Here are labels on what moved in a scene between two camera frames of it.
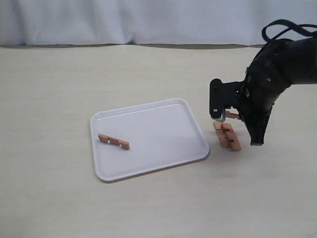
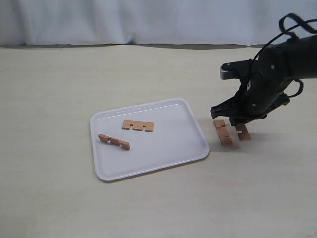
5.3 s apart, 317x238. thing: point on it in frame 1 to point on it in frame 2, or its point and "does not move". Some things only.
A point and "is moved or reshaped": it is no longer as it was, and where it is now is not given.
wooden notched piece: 232,113 is moved or reshaped
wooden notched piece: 104,138 does not move
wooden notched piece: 232,137 to 244,135
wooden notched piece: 222,139 does not move
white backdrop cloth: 186,24 does not move
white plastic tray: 162,134 does not move
